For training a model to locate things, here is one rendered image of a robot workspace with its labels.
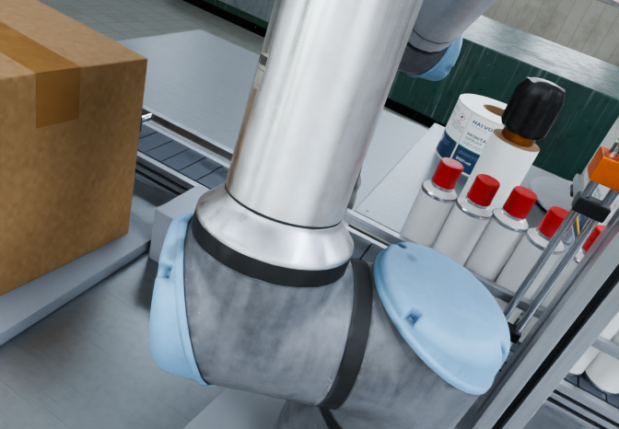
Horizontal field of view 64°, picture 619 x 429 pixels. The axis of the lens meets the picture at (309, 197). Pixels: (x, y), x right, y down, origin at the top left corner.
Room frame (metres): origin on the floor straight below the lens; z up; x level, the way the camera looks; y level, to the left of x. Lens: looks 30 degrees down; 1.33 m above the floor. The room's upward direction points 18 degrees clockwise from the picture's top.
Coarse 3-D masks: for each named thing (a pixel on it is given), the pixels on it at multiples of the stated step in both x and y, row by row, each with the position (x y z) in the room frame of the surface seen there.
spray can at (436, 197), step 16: (448, 160) 0.64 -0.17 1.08; (448, 176) 0.62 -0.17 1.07; (432, 192) 0.62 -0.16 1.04; (448, 192) 0.62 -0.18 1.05; (416, 208) 0.63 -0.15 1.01; (432, 208) 0.61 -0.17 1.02; (448, 208) 0.62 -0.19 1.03; (416, 224) 0.62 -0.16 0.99; (432, 224) 0.61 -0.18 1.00; (416, 240) 0.61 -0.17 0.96; (432, 240) 0.62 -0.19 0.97
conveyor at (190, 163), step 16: (144, 128) 0.83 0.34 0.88; (144, 144) 0.78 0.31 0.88; (160, 144) 0.80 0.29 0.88; (176, 144) 0.82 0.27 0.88; (160, 160) 0.74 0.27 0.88; (176, 160) 0.76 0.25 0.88; (192, 160) 0.78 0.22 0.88; (208, 160) 0.79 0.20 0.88; (192, 176) 0.72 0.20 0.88; (208, 176) 0.74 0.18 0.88; (224, 176) 0.76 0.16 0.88; (368, 240) 0.71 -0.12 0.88; (352, 256) 0.65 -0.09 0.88; (368, 256) 0.66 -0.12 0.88; (512, 352) 0.55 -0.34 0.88; (576, 384) 0.53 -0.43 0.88; (608, 400) 0.51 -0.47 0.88
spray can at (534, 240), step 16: (560, 208) 0.61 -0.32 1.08; (544, 224) 0.59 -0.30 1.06; (560, 224) 0.58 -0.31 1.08; (528, 240) 0.59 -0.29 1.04; (544, 240) 0.58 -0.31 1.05; (512, 256) 0.60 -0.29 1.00; (528, 256) 0.58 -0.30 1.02; (512, 272) 0.58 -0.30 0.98; (528, 272) 0.57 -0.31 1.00; (544, 272) 0.57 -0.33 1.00; (512, 288) 0.57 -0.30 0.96; (512, 320) 0.57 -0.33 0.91
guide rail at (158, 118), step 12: (144, 108) 0.75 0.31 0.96; (156, 120) 0.74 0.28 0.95; (168, 120) 0.74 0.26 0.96; (180, 132) 0.73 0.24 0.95; (192, 132) 0.72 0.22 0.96; (204, 144) 0.71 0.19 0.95; (216, 144) 0.71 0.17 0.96; (228, 156) 0.70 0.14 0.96; (348, 216) 0.63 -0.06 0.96; (360, 216) 0.63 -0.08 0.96; (372, 228) 0.62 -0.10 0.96; (384, 228) 0.62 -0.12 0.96; (396, 240) 0.61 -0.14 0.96; (408, 240) 0.61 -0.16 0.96; (480, 276) 0.58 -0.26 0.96; (492, 288) 0.57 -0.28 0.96; (504, 288) 0.57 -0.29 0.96; (504, 300) 0.56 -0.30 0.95; (528, 300) 0.56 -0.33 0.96; (540, 312) 0.55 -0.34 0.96; (600, 336) 0.53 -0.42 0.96; (600, 348) 0.52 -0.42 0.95; (612, 348) 0.52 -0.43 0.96
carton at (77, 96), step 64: (0, 0) 0.59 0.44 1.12; (0, 64) 0.42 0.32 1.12; (64, 64) 0.47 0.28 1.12; (128, 64) 0.54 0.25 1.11; (0, 128) 0.40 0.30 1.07; (64, 128) 0.46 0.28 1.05; (128, 128) 0.55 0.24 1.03; (0, 192) 0.39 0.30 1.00; (64, 192) 0.46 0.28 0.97; (128, 192) 0.56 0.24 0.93; (0, 256) 0.39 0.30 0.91; (64, 256) 0.47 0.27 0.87
